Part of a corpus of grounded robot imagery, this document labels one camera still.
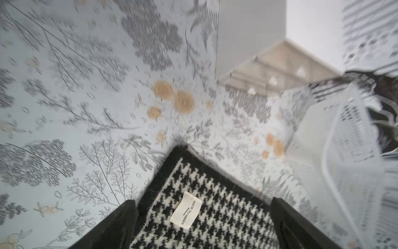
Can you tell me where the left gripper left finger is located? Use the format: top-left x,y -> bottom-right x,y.
71,200 -> 138,249

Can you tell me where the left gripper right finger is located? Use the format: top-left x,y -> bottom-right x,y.
270,197 -> 340,249

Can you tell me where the small white drawer cabinet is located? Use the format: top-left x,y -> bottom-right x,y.
216,1 -> 345,95

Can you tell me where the white plastic perforated basket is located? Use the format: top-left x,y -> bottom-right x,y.
286,84 -> 398,249

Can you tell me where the black white knitted scarf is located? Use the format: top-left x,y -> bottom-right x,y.
131,146 -> 279,249

